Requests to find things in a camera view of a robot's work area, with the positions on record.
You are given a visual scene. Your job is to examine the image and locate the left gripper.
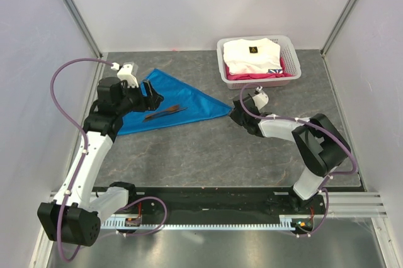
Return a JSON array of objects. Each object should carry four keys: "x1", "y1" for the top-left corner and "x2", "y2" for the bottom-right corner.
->
[{"x1": 116, "y1": 80, "x2": 163, "y2": 116}]

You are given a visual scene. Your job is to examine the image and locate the wooden fork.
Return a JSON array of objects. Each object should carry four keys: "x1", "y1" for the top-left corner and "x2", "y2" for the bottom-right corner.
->
[{"x1": 144, "y1": 104, "x2": 181, "y2": 121}]

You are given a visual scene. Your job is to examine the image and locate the blue cloth napkin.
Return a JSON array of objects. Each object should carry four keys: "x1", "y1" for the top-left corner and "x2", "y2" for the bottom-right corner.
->
[{"x1": 118, "y1": 69, "x2": 231, "y2": 136}]

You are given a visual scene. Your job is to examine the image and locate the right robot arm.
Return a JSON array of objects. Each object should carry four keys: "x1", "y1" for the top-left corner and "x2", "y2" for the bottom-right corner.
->
[{"x1": 230, "y1": 91, "x2": 351, "y2": 214}]

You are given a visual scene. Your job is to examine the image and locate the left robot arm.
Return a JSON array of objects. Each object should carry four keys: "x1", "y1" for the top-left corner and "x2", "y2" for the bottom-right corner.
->
[{"x1": 37, "y1": 77, "x2": 164, "y2": 247}]

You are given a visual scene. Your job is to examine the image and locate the pink folded cloth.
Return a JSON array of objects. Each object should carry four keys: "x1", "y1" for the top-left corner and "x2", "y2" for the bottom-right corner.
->
[{"x1": 225, "y1": 57, "x2": 293, "y2": 81}]

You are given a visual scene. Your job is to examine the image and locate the white folded shirt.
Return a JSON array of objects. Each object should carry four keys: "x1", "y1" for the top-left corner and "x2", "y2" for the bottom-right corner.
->
[{"x1": 223, "y1": 38, "x2": 283, "y2": 75}]

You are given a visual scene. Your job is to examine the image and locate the white plastic basket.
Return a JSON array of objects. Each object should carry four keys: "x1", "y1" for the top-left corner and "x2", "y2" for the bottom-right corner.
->
[{"x1": 217, "y1": 35, "x2": 302, "y2": 89}]

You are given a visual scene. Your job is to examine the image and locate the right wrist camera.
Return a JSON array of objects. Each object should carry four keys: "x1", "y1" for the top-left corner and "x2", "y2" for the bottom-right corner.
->
[{"x1": 252, "y1": 86, "x2": 269, "y2": 111}]

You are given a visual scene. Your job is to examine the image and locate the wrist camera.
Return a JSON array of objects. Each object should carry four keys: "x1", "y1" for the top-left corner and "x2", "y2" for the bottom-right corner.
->
[
  {"x1": 252, "y1": 86, "x2": 269, "y2": 111},
  {"x1": 117, "y1": 62, "x2": 139, "y2": 88}
]

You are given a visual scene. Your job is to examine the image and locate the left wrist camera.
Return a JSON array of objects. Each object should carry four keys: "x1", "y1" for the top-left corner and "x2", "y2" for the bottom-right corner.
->
[{"x1": 117, "y1": 62, "x2": 139, "y2": 88}]

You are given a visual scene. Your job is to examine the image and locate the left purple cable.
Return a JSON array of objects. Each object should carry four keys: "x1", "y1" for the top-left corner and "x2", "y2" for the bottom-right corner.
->
[{"x1": 50, "y1": 57, "x2": 169, "y2": 262}]

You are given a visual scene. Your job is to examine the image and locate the purple cable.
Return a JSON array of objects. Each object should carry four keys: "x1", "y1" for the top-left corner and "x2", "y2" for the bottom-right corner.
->
[
  {"x1": 239, "y1": 82, "x2": 359, "y2": 239},
  {"x1": 50, "y1": 57, "x2": 169, "y2": 262}
]

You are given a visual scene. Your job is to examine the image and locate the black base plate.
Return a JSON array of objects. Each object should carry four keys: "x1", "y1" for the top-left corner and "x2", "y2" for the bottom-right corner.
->
[{"x1": 128, "y1": 187, "x2": 326, "y2": 216}]

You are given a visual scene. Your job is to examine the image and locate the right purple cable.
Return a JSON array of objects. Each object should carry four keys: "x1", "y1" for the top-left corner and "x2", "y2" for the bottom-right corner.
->
[{"x1": 239, "y1": 82, "x2": 359, "y2": 239}]

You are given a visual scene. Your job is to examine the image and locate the slotted cable duct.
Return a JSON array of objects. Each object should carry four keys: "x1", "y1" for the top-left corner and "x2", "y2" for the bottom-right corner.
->
[{"x1": 101, "y1": 216, "x2": 313, "y2": 232}]

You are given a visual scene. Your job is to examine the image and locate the left aluminium frame post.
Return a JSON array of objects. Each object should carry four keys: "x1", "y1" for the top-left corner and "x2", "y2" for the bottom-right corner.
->
[{"x1": 63, "y1": 0, "x2": 103, "y2": 58}]

